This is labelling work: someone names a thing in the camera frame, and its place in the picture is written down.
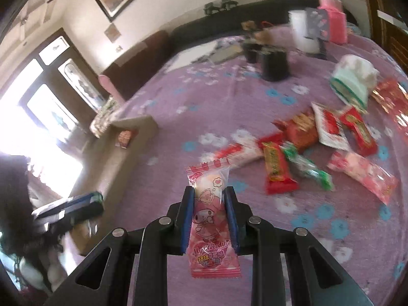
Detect brown sofa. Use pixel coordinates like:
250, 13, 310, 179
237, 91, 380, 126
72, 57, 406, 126
99, 30, 174, 106

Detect white snack packet red ends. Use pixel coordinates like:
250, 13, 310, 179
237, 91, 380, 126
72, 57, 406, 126
213, 143, 266, 170

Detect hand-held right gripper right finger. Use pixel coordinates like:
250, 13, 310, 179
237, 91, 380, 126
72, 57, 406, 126
223, 186, 373, 306

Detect wooden cabinet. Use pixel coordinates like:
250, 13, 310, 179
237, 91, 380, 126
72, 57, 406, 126
360, 0, 408, 69

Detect small red snack packet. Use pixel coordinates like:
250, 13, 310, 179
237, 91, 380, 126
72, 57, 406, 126
258, 132, 285, 148

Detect small wall plaque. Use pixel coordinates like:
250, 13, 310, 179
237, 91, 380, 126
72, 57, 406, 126
105, 24, 122, 42

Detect red gold snack packet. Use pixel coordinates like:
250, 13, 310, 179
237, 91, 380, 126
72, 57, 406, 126
116, 130, 133, 149
371, 78, 408, 136
273, 111, 320, 151

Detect white paper sheet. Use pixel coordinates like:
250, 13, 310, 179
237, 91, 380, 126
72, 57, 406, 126
165, 43, 218, 72

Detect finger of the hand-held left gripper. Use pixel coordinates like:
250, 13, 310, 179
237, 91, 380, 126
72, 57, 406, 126
72, 191, 105, 223

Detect green white candy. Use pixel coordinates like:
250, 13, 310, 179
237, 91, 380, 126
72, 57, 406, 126
282, 143, 334, 191

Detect wooden glass door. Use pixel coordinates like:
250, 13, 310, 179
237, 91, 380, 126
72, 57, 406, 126
17, 27, 109, 136

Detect pink cartoon snack packet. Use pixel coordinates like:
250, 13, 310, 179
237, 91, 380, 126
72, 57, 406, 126
186, 162, 242, 278
327, 151, 400, 205

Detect white paper bag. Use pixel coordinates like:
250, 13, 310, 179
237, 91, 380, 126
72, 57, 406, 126
288, 9, 320, 54

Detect cardboard box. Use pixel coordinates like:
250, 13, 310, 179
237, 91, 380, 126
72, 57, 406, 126
68, 115, 160, 257

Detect black sofa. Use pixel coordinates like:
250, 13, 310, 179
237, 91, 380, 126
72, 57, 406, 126
172, 0, 358, 52

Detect red yellow snack bar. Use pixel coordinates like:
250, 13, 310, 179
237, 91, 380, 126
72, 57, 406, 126
339, 107, 379, 157
261, 142, 299, 196

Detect small wooden toy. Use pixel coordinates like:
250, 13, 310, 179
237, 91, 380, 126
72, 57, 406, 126
240, 20, 273, 44

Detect purple floral bedsheet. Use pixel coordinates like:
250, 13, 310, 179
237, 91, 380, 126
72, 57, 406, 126
108, 25, 408, 306

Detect green white tissue pack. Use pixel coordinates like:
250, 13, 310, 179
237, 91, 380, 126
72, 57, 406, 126
329, 54, 380, 109

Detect grey notebook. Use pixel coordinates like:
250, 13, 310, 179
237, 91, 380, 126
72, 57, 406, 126
210, 44, 244, 65

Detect pink bag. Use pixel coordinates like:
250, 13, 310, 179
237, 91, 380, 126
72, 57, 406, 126
318, 0, 349, 45

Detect black cup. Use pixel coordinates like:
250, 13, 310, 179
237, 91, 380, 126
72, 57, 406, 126
241, 42, 262, 63
260, 50, 290, 82

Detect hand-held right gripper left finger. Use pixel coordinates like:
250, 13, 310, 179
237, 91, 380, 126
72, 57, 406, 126
43, 186, 195, 306

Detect dark printed card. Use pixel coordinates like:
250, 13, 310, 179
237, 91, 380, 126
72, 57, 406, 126
304, 7, 329, 43

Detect patterned blanket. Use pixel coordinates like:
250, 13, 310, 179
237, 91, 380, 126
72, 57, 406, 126
89, 97, 121, 138

